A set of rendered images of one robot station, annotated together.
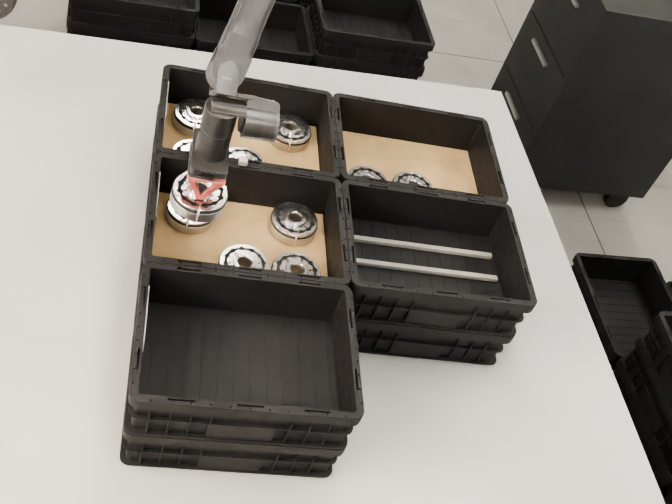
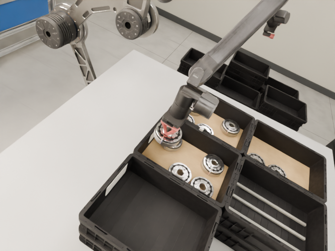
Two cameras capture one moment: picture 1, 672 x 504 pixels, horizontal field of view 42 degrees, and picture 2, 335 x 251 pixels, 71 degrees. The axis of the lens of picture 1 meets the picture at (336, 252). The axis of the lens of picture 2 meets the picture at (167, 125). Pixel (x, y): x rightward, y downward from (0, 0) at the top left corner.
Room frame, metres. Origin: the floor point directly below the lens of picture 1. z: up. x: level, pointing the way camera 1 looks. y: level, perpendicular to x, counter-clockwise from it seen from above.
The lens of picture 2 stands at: (0.62, -0.02, 1.68)
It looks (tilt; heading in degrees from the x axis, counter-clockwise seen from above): 46 degrees down; 31
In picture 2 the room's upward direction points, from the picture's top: 23 degrees clockwise
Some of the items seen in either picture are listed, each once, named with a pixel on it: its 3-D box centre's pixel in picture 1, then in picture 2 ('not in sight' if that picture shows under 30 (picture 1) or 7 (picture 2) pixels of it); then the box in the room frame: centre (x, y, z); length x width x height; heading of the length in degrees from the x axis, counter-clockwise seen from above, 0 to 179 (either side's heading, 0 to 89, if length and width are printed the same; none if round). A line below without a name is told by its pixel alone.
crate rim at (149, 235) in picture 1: (249, 220); (190, 154); (1.24, 0.19, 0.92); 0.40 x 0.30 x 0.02; 110
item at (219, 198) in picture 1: (200, 191); (169, 131); (1.14, 0.27, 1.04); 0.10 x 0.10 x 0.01
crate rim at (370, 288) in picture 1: (435, 244); (277, 207); (1.37, -0.19, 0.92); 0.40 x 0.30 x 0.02; 110
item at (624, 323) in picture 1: (618, 326); not in sight; (2.05, -0.92, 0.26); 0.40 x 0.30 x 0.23; 23
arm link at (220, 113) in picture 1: (222, 118); (187, 97); (1.14, 0.26, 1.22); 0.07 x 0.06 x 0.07; 112
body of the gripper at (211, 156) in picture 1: (212, 143); (179, 109); (1.14, 0.27, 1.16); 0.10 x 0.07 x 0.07; 19
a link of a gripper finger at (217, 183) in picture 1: (204, 176); (171, 124); (1.13, 0.27, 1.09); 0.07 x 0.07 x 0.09; 19
